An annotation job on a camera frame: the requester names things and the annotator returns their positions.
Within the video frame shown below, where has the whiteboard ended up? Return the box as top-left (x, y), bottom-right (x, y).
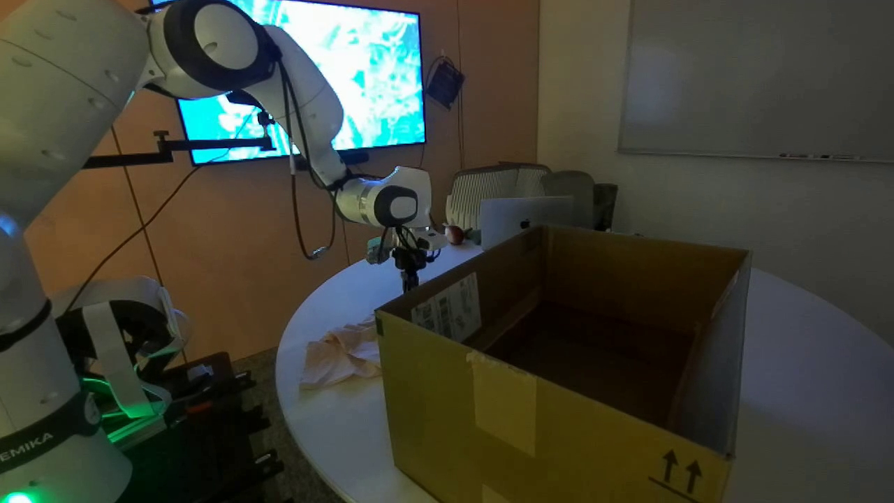
top-left (618, 0), bottom-right (894, 168)

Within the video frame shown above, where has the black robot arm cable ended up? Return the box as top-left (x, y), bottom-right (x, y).
top-left (276, 63), bottom-right (342, 263)

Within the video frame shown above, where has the black pouch on wall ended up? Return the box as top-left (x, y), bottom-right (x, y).
top-left (424, 56), bottom-right (466, 109)

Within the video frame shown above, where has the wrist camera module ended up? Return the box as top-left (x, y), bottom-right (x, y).
top-left (362, 234), bottom-right (396, 267)

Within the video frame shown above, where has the white headset with strap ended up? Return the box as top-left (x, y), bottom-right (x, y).
top-left (52, 277), bottom-right (191, 425)

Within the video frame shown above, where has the open cardboard box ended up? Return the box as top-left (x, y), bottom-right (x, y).
top-left (375, 220), bottom-right (755, 503)

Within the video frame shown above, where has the peach towel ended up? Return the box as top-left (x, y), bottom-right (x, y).
top-left (300, 319), bottom-right (383, 390)

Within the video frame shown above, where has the black equipment cart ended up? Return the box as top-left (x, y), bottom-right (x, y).
top-left (108, 348), bottom-right (287, 503)

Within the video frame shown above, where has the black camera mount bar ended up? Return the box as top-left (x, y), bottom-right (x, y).
top-left (80, 127), bottom-right (286, 173)

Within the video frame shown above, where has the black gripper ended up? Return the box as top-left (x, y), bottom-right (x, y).
top-left (385, 220), bottom-right (442, 294)

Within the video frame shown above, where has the thin black hanging cable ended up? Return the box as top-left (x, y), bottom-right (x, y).
top-left (52, 164), bottom-right (200, 316)

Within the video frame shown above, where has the wall-mounted TV screen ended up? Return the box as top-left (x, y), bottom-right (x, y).
top-left (172, 0), bottom-right (431, 171)

